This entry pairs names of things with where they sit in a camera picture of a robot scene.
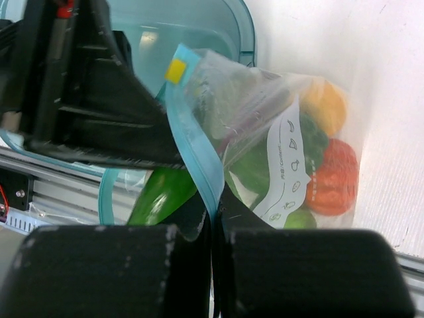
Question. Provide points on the teal plastic tray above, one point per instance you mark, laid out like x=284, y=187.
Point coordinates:
x=154, y=29

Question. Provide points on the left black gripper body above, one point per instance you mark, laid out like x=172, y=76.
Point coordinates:
x=22, y=69

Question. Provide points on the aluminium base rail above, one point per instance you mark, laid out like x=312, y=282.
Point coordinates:
x=68, y=194

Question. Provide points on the light green custard apple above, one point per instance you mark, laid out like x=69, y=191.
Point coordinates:
x=300, y=219

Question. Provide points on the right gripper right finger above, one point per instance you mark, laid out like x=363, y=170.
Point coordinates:
x=265, y=272

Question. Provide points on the yellow round fruit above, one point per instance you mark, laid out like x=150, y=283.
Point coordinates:
x=326, y=103

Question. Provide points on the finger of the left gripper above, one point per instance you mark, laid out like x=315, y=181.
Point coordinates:
x=84, y=101

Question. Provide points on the green bell pepper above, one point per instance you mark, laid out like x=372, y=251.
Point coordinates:
x=270, y=151

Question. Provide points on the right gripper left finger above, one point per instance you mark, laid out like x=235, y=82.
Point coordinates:
x=114, y=271

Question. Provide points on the dark green chili pepper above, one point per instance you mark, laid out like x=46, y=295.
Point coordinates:
x=165, y=191

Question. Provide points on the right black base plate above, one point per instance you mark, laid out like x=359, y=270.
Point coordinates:
x=17, y=188

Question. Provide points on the purple eggplant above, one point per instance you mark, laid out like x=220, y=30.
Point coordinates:
x=255, y=114

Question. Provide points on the clear zip top bag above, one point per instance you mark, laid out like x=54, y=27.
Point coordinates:
x=203, y=86

